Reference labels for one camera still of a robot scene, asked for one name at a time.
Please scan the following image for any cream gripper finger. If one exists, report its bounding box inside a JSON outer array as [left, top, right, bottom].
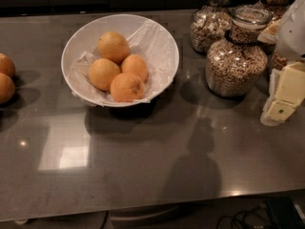
[[260, 62, 305, 126]]

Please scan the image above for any orange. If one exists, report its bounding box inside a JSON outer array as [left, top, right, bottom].
[[89, 58, 121, 92], [0, 73, 15, 104], [110, 73, 145, 102], [121, 54, 149, 82], [97, 31, 131, 64], [0, 53, 15, 78]]

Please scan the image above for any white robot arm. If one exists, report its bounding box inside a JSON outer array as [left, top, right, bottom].
[[260, 0, 305, 126]]

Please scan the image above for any white bowl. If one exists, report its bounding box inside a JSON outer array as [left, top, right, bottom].
[[60, 13, 180, 108]]

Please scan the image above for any far right glass jar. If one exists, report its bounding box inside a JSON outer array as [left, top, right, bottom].
[[270, 51, 288, 71]]

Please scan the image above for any front glass cereal jar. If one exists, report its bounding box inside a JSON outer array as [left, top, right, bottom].
[[205, 5, 273, 97]]

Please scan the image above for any back left glass jar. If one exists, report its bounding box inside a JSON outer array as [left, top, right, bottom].
[[190, 0, 231, 53]]

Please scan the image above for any black power adapter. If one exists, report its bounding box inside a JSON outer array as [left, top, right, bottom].
[[265, 198, 305, 229]]

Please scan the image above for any white paper liner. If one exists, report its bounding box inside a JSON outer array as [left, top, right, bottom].
[[70, 18, 176, 108]]

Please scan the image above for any black cable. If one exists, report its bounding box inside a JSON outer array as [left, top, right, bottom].
[[216, 205, 271, 229]]

